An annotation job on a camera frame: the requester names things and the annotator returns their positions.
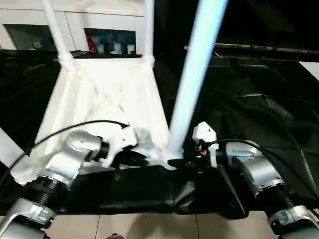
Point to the white plastic table top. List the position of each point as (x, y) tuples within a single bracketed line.
[(99, 82)]

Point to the white plastic table leg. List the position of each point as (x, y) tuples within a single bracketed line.
[(56, 32), (148, 30), (10, 149), (192, 74)]

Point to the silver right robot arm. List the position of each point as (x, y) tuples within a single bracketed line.
[(259, 171)]

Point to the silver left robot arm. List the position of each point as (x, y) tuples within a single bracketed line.
[(77, 147)]

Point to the black table mat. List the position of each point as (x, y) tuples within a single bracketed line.
[(249, 112)]

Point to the dark metal rod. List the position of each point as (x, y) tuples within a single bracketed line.
[(261, 47)]

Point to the white flat board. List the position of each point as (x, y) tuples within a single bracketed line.
[(311, 71)]

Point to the black backdrop cloth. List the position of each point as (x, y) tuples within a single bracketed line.
[(261, 22)]

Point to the white glass-door cabinet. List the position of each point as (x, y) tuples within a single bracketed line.
[(74, 17)]

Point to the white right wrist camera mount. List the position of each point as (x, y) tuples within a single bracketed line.
[(204, 132)]

